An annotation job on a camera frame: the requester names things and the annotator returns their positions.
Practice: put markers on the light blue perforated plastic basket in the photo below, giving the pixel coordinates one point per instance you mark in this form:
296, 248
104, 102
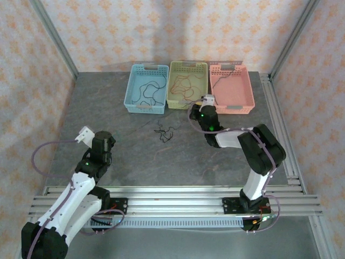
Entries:
134, 81

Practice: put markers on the pale green perforated plastic basket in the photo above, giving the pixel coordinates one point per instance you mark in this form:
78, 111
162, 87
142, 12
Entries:
188, 70

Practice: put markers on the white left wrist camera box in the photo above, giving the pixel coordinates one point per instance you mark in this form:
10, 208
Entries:
85, 134

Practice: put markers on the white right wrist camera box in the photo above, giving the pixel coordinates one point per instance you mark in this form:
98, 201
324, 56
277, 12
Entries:
208, 99

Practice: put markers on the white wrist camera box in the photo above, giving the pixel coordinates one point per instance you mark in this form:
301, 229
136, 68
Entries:
85, 134
208, 99

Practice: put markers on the aluminium side rail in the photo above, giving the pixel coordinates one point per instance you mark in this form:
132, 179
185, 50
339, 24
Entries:
280, 135

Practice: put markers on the aluminium base rail beam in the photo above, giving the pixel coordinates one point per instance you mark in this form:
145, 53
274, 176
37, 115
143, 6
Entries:
175, 199

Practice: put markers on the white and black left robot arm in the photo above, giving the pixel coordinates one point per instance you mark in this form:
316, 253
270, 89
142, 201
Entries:
75, 194

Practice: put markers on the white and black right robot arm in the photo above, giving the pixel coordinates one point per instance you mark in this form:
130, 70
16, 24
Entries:
253, 186

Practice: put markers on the pink perforated plastic basket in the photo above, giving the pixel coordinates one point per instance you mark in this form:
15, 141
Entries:
237, 89

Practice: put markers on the aluminium frame post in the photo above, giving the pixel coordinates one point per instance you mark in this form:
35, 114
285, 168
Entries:
293, 35
54, 35

